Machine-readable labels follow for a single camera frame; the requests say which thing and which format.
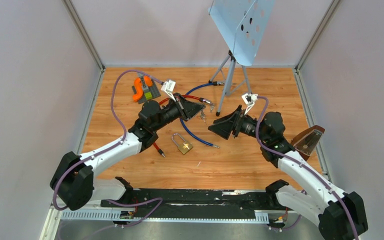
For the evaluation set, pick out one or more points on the orange grey toy block build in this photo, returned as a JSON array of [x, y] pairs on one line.
[[144, 89]]

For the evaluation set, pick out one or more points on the brown wooden metronome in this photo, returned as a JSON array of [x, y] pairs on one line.
[[306, 141]]

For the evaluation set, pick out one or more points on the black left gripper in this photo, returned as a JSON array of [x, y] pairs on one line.
[[186, 109]]

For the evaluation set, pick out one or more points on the small silver keys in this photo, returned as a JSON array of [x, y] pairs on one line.
[[203, 117]]

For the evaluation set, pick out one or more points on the white slotted cable duct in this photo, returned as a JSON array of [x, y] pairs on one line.
[[116, 215]]

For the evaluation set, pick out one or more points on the light blue music stand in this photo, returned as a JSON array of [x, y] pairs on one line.
[[242, 24]]

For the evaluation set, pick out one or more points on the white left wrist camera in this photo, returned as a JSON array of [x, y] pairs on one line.
[[168, 88]]

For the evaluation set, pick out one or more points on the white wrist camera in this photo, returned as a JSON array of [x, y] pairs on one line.
[[250, 100], [168, 88]]

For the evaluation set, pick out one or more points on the red cable lock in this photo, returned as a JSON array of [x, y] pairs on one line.
[[200, 99]]

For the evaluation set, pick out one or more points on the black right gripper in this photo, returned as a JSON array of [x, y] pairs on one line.
[[233, 122]]

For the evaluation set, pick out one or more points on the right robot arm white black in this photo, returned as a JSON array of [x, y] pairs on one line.
[[337, 214]]

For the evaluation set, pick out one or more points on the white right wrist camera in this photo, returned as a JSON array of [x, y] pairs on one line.
[[250, 100]]

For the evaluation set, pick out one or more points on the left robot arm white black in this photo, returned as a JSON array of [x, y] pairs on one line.
[[75, 180]]

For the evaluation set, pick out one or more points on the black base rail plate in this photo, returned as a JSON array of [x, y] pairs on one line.
[[204, 203]]

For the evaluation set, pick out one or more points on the brass padlock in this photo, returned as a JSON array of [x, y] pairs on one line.
[[181, 143]]

